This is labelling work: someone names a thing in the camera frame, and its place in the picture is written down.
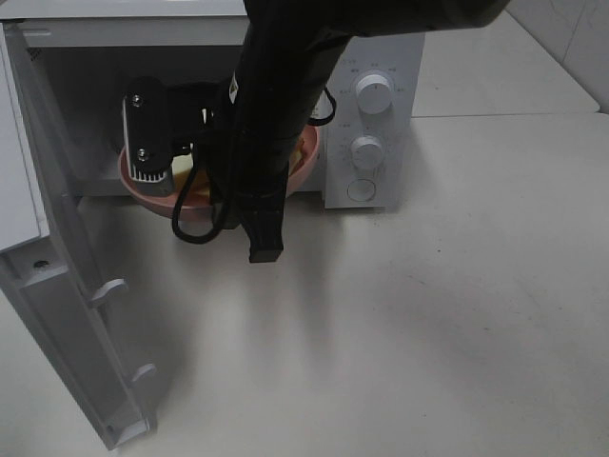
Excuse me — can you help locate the pink plate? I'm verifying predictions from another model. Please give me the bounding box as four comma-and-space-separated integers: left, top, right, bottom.
118, 126, 322, 222

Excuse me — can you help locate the white microwave door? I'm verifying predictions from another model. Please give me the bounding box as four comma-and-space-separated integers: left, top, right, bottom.
1, 21, 156, 449

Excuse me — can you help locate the lower white timer knob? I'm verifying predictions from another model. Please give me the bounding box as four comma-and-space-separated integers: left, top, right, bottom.
350, 135, 384, 170

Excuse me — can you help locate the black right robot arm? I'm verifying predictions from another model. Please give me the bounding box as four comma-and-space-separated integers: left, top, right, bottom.
172, 1, 506, 263

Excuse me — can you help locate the upper white power knob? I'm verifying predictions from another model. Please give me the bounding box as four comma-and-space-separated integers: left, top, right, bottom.
354, 71, 394, 115

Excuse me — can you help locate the upper sandwich bread slice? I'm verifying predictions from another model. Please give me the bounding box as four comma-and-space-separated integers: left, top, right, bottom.
171, 154, 210, 198

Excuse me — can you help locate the white microwave oven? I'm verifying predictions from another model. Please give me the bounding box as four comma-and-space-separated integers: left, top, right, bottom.
1, 1, 424, 209

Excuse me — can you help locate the round door release button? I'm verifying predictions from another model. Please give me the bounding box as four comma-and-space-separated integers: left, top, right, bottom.
347, 179, 376, 203

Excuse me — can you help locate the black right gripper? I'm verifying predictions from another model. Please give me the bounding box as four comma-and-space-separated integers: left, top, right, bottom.
195, 85, 305, 263

